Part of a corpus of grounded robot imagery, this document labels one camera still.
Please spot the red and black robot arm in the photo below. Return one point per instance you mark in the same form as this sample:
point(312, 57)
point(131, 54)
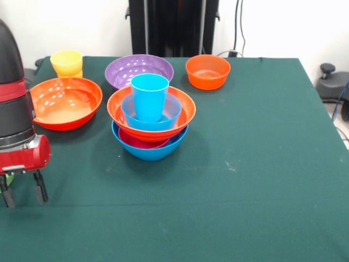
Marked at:
point(12, 82)

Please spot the pink bowl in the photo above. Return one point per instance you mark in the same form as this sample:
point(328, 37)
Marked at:
point(136, 142)

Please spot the dark green tablecloth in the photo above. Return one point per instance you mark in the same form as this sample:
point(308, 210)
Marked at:
point(174, 218)

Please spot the orange cup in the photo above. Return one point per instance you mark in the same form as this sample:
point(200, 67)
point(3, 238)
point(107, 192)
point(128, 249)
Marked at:
point(71, 74)

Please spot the blue cup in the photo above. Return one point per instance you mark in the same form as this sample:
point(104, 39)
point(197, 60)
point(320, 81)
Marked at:
point(150, 101)

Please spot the purple bowl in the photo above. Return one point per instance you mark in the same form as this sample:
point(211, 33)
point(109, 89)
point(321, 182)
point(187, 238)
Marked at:
point(122, 71)

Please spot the green bowl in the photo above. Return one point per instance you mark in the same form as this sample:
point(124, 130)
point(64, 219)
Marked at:
point(9, 178)

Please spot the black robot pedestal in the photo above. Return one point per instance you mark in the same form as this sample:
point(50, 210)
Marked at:
point(171, 27)

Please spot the large blue bowl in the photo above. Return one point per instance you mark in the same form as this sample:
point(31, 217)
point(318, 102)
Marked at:
point(150, 154)

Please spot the small blue bowl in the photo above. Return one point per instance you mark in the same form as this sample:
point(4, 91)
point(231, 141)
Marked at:
point(152, 124)

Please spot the yellow cup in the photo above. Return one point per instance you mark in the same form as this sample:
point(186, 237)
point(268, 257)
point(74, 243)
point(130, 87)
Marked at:
point(66, 62)

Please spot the large orange bowl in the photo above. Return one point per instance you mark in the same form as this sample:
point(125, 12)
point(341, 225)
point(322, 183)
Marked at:
point(68, 106)
point(186, 109)

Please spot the small orange bowl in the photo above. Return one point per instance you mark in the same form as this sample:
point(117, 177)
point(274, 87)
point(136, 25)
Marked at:
point(205, 76)

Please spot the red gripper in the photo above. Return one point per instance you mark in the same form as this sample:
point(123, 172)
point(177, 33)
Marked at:
point(24, 158)

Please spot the grey pedestal foot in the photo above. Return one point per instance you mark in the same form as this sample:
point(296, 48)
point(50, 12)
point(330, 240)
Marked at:
point(34, 68)
point(331, 84)

